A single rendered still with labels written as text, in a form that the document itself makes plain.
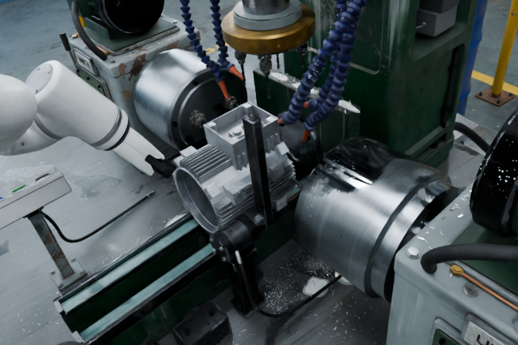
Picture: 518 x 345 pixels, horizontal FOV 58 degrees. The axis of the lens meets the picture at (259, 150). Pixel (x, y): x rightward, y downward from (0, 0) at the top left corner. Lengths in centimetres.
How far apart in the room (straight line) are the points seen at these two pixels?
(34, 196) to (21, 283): 30
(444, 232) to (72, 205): 104
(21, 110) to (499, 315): 64
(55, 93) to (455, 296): 62
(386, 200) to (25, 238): 98
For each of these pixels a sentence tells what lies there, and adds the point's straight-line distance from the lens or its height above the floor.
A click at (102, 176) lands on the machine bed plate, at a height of 80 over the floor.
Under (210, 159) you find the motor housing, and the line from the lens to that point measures 94.
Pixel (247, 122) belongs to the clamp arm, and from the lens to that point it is 77.
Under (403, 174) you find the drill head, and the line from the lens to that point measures 79.
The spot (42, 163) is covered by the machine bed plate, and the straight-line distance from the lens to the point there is 166.
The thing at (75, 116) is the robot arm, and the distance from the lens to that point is 79.
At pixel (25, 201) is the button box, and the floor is 106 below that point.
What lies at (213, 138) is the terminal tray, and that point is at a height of 113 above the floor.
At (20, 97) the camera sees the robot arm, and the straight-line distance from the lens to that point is 67.
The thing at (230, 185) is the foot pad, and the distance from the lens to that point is 91.
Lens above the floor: 168
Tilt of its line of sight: 38 degrees down
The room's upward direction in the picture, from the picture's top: 7 degrees counter-clockwise
